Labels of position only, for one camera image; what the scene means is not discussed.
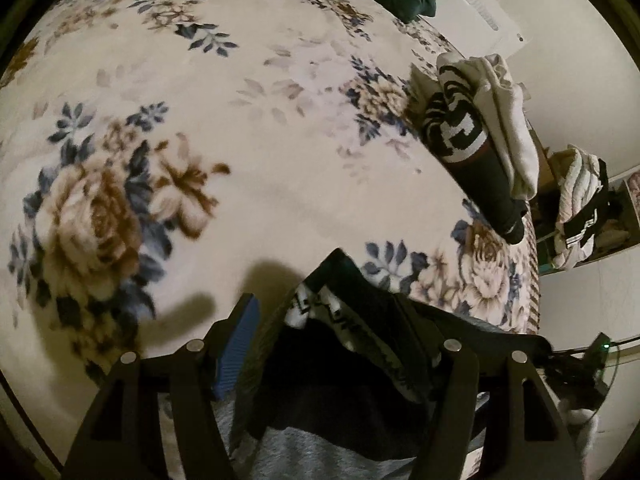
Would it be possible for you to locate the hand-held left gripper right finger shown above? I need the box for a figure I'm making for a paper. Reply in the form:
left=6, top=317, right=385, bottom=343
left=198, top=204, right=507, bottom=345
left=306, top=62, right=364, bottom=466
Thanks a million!
left=410, top=339, right=586, bottom=480

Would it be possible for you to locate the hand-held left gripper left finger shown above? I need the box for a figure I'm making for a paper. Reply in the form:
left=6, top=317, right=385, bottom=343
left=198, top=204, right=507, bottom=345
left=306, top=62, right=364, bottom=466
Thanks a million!
left=60, top=292, right=262, bottom=480

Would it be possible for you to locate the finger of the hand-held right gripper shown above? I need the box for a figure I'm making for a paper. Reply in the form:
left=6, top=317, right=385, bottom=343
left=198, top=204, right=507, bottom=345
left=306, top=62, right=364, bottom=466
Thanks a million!
left=431, top=307, right=553, bottom=361

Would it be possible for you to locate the striped knit sweater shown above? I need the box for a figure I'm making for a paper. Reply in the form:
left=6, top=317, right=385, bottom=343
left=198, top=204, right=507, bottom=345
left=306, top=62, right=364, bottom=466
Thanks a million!
left=230, top=247, right=501, bottom=480

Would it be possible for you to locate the clothes heap on shelf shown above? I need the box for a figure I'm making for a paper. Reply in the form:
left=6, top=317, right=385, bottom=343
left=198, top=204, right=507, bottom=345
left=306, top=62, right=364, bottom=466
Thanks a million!
left=552, top=144, right=608, bottom=268

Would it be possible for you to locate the brown checkered blanket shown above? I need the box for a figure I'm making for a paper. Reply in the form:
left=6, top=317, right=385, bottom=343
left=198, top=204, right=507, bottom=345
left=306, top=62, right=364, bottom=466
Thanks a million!
left=525, top=210, right=544, bottom=333

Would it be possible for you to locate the green storage box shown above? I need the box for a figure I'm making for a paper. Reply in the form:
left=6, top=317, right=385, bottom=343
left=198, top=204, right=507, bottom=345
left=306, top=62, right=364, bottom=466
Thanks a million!
left=537, top=237, right=558, bottom=271

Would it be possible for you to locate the folded black printed garment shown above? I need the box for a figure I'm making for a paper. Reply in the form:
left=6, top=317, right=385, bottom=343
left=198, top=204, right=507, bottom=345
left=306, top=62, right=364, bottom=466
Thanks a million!
left=410, top=62, right=526, bottom=243

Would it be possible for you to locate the black jacket with white stripes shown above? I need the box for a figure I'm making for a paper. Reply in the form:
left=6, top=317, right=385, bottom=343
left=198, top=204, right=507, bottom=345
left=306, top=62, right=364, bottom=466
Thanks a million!
left=565, top=160, right=608, bottom=251

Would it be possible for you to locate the floral bed blanket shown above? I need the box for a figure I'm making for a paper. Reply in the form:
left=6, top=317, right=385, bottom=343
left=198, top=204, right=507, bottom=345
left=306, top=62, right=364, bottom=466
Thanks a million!
left=0, top=0, right=543, bottom=480

